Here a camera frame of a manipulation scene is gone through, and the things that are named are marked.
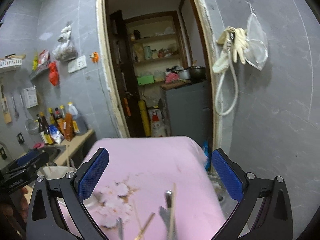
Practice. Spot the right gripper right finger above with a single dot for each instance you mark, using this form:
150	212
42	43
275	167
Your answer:
274	219

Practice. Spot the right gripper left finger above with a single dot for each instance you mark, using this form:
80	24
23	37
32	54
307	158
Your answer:
45	219

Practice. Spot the white plastic utensil caddy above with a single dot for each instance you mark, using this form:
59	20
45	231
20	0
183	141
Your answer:
57	172

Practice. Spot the wooden chopstick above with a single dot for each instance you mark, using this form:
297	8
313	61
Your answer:
145	227
172	212
67	156

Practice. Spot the steel tongs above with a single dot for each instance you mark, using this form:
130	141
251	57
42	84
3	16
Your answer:
165	213

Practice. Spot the person's left hand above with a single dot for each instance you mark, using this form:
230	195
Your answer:
22	207

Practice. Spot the dark soy sauce bottle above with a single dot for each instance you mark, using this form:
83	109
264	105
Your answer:
49	139

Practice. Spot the mesh strainer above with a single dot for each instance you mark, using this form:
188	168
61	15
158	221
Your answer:
30	125

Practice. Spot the blue white seasoning bag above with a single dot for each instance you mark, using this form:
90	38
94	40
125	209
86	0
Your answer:
56	134

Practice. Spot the wooden cutting board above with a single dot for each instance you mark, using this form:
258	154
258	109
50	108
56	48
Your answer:
5	108

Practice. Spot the wooden counter top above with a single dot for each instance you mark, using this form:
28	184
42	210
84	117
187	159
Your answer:
75	145

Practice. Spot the large cooking oil jug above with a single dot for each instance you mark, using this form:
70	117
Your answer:
78	122

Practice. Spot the red plastic bag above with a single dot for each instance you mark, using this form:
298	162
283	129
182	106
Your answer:
53	74

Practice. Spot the pink floral table cloth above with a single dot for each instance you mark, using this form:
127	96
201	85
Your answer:
151	166

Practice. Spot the clear bag of dried goods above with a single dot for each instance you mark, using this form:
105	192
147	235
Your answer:
65	50

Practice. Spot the yellow cylinder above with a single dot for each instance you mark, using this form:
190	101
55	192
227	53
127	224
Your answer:
145	117

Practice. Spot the grey cabinet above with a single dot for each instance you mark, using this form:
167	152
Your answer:
186	111

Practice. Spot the white red sack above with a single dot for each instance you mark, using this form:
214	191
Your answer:
157	125

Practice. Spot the green box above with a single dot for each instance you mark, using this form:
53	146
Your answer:
145	80

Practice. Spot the metal pot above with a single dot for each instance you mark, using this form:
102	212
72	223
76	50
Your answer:
184	74

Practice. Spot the clear mesh bag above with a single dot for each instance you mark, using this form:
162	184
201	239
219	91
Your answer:
256	54

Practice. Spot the wooden pantry shelf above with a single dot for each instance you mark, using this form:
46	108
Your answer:
140	45

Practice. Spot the cream rubber gloves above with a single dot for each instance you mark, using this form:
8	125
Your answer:
234	45

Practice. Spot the white wall box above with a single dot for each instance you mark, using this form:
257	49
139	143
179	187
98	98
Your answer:
30	96

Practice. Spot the grey wall spice shelf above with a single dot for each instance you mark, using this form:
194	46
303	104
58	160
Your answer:
40	70

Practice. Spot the white wall rack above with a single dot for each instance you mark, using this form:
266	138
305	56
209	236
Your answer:
11	63

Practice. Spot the white wall socket panel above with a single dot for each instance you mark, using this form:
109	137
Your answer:
77	64

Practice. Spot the orange wall hook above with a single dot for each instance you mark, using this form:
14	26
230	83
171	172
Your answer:
94	57

